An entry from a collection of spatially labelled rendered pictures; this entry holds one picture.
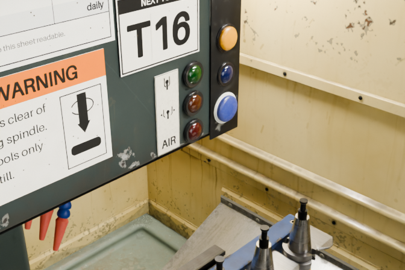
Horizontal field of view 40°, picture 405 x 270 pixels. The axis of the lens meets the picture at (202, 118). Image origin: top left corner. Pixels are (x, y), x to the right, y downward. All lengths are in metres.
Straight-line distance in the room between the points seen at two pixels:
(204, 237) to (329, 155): 0.52
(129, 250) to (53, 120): 1.63
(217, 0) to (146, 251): 1.59
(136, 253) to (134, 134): 1.55
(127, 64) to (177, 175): 1.49
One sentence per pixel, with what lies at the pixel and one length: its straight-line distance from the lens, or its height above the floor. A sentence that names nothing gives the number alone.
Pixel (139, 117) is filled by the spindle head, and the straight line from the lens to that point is 0.53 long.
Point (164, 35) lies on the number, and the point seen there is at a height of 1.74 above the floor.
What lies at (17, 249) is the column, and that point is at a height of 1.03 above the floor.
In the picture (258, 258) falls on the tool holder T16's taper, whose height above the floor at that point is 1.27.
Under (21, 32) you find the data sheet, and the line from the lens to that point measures 0.44.
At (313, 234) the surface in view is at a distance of 1.13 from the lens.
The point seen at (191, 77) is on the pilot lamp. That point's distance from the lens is 0.55.
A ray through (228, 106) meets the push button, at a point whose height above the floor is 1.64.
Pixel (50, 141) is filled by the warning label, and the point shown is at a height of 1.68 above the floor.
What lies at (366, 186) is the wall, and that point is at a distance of 1.46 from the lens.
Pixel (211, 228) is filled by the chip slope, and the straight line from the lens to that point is 1.79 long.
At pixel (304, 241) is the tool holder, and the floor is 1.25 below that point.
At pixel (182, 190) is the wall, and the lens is 1.98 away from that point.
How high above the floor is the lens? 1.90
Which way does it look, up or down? 26 degrees down
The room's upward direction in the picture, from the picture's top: straight up
